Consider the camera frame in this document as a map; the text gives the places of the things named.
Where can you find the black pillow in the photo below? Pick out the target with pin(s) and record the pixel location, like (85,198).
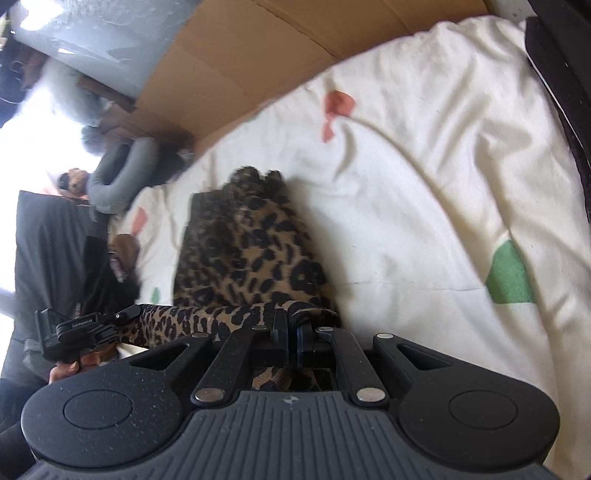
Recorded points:
(51,258)

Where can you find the person's left hand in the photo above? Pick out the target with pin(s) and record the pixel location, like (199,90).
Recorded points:
(64,371)

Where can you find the grey upright panel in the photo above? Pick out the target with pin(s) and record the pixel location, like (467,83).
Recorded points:
(115,37)

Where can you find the person's left forearm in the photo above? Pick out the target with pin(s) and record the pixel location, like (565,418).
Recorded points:
(18,415)

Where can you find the flat brown cardboard sheet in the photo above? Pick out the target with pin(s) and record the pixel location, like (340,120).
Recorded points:
(258,55)

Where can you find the folded black clothes stack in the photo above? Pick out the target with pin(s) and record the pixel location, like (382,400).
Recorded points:
(568,69)

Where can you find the small brown plush toy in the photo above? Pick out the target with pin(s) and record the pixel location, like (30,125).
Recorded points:
(76,181)

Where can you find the dark clothes heap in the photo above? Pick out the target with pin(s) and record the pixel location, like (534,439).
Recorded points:
(14,92)

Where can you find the grey neck pillow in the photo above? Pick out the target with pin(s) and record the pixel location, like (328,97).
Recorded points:
(138,159)

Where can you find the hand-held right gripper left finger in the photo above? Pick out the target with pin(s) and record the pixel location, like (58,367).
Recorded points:
(280,334)

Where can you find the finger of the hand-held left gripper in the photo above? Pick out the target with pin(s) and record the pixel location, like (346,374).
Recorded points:
(125,316)

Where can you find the leopard print garment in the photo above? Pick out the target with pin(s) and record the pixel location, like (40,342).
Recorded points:
(249,258)

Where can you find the cream bear print bed sheet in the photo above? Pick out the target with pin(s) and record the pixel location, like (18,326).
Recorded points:
(415,207)

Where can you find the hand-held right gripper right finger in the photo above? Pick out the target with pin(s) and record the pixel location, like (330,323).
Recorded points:
(299,344)

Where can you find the white pillow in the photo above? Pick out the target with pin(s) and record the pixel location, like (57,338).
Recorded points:
(64,92)

